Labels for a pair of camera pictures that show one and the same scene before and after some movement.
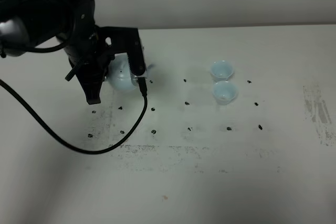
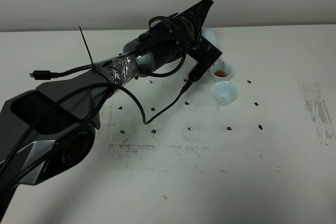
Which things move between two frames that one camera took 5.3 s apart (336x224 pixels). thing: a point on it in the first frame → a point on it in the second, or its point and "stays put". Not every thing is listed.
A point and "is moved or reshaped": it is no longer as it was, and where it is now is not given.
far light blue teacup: (221, 70) stays put
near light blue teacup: (225, 92) stays put
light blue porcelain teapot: (119, 75) is moved or reshaped
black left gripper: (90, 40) → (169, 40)
